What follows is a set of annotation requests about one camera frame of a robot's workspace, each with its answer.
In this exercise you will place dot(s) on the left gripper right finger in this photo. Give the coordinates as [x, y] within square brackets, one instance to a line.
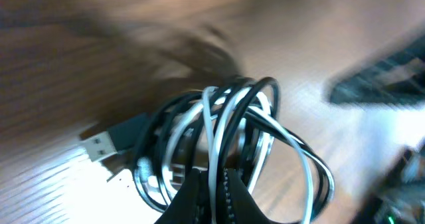
[234, 204]

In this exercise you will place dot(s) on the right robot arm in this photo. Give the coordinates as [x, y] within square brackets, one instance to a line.
[400, 197]

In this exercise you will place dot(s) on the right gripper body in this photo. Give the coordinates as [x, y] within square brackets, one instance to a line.
[395, 79]

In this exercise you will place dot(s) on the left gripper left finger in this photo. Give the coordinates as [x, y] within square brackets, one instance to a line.
[191, 205]

